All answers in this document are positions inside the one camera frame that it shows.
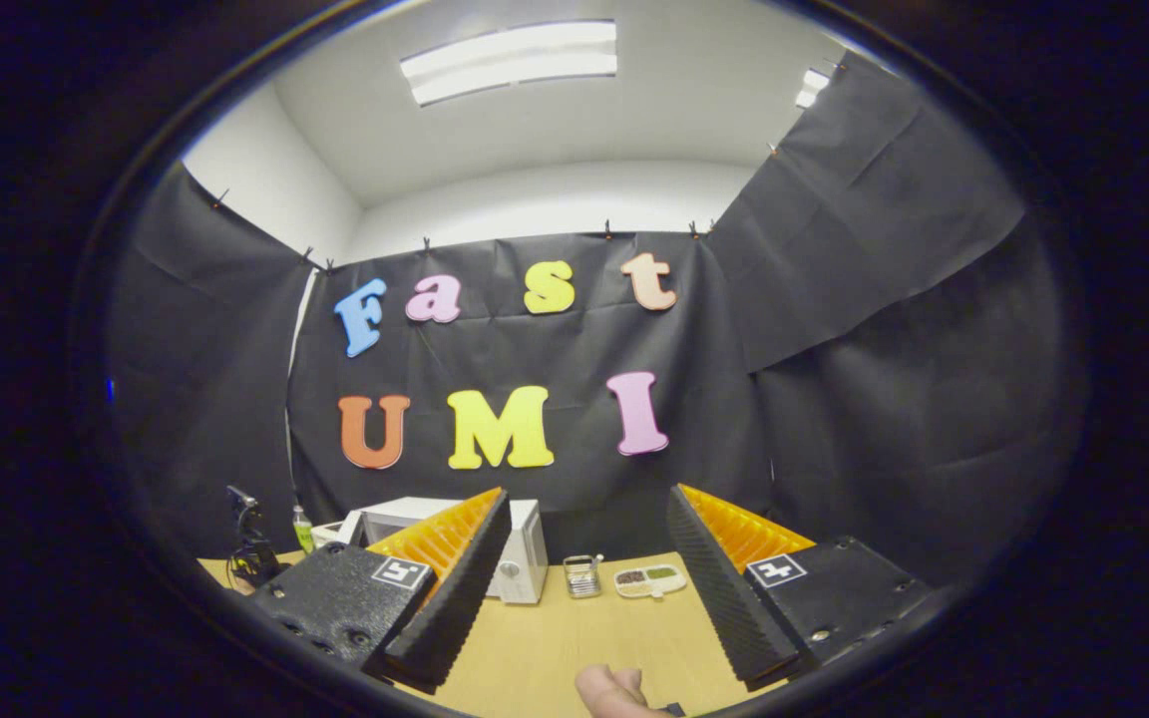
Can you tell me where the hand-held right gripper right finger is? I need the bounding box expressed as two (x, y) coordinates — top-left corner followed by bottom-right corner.
(667, 483), (940, 695)

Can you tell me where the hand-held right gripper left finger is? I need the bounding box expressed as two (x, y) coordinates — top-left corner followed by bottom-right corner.
(220, 486), (514, 696)

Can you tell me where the white microwave oven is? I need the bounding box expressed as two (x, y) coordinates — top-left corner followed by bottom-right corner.
(337, 497), (549, 605)

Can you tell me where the divided white spice dish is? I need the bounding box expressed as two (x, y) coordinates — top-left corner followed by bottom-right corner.
(614, 564), (687, 599)

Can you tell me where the black backdrop cloth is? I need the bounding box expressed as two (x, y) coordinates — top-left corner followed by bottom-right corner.
(106, 50), (1084, 589)

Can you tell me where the long ceiling light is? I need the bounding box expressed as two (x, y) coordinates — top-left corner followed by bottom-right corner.
(399, 20), (619, 108)

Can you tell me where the small metal wire basket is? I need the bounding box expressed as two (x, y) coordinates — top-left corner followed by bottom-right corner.
(564, 554), (604, 599)

